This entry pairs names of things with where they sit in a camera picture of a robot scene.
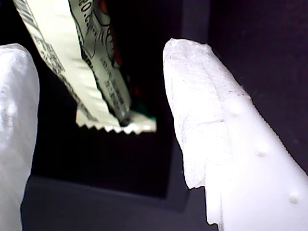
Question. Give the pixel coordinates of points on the black tray with wells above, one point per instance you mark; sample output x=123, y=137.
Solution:
x=96, y=209

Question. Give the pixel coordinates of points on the snack bar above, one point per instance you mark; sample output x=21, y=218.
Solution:
x=60, y=48

